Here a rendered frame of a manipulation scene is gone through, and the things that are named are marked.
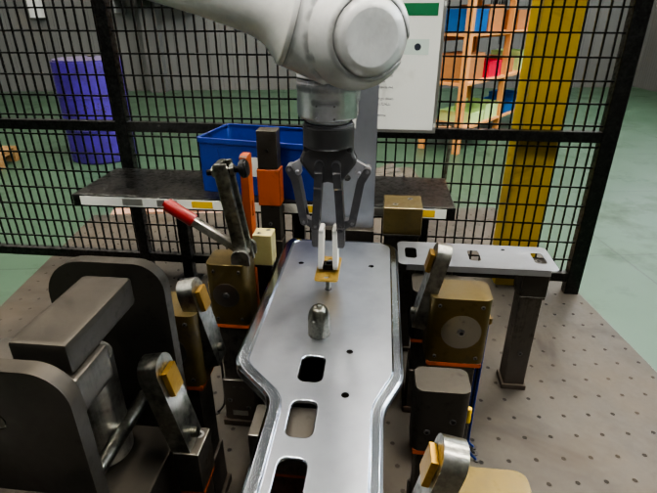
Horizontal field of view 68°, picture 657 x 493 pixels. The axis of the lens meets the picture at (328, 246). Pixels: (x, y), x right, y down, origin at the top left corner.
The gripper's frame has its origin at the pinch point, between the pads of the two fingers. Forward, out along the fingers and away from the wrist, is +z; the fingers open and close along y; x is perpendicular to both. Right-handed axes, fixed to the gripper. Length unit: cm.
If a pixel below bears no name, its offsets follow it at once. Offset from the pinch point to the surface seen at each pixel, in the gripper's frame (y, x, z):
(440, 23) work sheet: 20, 54, -32
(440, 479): 13.6, -42.7, -0.4
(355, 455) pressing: 6.5, -34.0, 7.8
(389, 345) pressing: 10.2, -14.8, 7.8
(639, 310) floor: 148, 162, 108
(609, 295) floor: 138, 176, 108
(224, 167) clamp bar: -15.4, -2.2, -13.3
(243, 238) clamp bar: -13.4, -1.9, -1.7
